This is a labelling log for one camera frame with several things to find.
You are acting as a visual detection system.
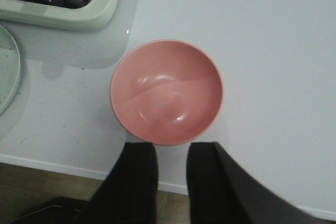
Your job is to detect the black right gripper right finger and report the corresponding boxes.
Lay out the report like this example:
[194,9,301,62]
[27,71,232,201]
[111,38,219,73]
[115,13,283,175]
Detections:
[186,142,326,223]

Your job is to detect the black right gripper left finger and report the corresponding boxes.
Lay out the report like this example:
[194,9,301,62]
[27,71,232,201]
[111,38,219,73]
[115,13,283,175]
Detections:
[78,142,158,223]

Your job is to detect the pink bowl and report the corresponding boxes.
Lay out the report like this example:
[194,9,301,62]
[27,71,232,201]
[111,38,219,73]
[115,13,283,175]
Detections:
[110,39,224,145]

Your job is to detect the green breakfast maker base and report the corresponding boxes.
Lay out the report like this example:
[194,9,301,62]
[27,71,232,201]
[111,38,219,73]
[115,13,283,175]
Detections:
[1,0,118,30]

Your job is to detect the light green round plate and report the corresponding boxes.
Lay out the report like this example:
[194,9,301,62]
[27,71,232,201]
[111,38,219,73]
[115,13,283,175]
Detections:
[1,26,21,113]

